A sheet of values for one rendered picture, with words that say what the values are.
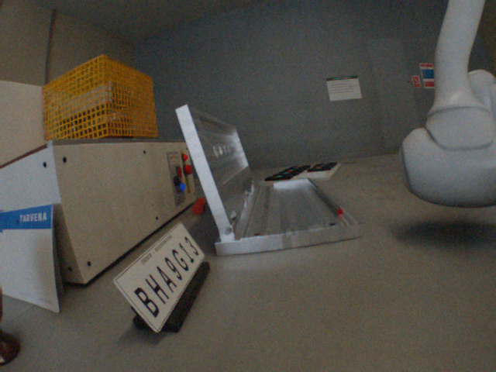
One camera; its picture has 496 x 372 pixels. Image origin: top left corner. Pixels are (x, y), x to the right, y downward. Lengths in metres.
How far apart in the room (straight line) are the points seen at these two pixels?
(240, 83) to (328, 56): 1.01
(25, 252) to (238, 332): 0.29
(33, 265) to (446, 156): 0.51
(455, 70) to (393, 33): 2.87
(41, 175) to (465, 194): 0.52
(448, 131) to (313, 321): 0.25
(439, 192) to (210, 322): 0.28
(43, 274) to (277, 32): 2.94
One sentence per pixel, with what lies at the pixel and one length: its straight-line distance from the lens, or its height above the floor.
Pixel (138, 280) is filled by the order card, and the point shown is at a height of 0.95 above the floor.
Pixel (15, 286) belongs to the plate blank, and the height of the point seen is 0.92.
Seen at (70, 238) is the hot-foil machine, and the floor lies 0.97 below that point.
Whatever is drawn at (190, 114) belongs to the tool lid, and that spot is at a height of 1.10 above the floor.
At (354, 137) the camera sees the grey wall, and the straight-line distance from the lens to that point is 2.79.
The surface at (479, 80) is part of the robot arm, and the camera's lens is 0.86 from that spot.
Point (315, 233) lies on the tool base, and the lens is 0.35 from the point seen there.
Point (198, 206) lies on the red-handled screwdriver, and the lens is 0.64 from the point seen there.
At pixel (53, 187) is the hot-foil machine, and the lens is 0.35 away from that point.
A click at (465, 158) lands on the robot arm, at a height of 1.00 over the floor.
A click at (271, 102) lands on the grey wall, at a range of 2.79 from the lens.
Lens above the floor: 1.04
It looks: 8 degrees down
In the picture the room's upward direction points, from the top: 9 degrees counter-clockwise
